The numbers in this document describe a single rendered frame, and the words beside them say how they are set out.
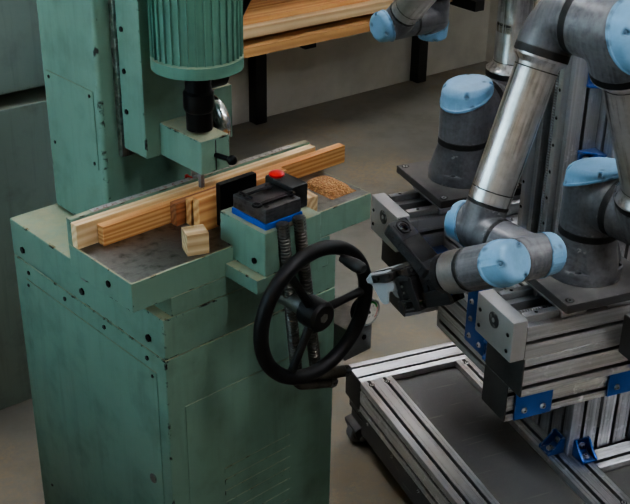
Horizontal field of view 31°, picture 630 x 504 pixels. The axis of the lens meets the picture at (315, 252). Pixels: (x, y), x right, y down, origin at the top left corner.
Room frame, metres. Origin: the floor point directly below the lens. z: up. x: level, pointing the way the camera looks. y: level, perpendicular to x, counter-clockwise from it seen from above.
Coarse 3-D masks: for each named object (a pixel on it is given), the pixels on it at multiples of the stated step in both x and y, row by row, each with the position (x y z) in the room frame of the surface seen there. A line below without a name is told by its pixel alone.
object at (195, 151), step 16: (160, 128) 2.08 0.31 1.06; (176, 128) 2.05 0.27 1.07; (176, 144) 2.04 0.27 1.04; (192, 144) 2.00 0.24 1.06; (208, 144) 1.99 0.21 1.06; (224, 144) 2.02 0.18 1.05; (176, 160) 2.04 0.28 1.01; (192, 160) 2.00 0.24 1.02; (208, 160) 1.99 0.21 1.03; (224, 160) 2.02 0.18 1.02
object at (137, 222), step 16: (336, 144) 2.30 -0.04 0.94; (288, 160) 2.20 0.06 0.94; (304, 160) 2.21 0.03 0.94; (320, 160) 2.24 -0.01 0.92; (336, 160) 2.28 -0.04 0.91; (192, 192) 2.03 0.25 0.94; (144, 208) 1.96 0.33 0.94; (160, 208) 1.96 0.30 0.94; (112, 224) 1.88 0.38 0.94; (128, 224) 1.91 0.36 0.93; (144, 224) 1.93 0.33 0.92; (160, 224) 1.96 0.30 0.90; (112, 240) 1.88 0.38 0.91
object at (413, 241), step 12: (396, 228) 1.74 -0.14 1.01; (408, 228) 1.74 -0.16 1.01; (396, 240) 1.72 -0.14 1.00; (408, 240) 1.72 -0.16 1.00; (420, 240) 1.73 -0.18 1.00; (408, 252) 1.70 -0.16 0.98; (420, 252) 1.70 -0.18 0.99; (432, 252) 1.71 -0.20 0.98; (420, 264) 1.68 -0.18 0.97; (420, 276) 1.68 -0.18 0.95
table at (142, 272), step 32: (352, 192) 2.13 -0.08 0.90; (352, 224) 2.10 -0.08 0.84; (96, 256) 1.83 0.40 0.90; (128, 256) 1.83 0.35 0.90; (160, 256) 1.83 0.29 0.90; (192, 256) 1.84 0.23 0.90; (224, 256) 1.87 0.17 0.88; (128, 288) 1.73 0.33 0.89; (160, 288) 1.77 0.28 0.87; (192, 288) 1.82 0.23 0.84; (256, 288) 1.80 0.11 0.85
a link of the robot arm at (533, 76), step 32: (544, 0) 1.82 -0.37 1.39; (544, 32) 1.79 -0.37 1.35; (544, 64) 1.79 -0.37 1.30; (512, 96) 1.79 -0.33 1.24; (544, 96) 1.79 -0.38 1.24; (512, 128) 1.77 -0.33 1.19; (480, 160) 1.79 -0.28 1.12; (512, 160) 1.76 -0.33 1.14; (480, 192) 1.75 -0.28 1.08; (512, 192) 1.76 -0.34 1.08; (448, 224) 1.77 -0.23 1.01; (480, 224) 1.73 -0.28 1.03
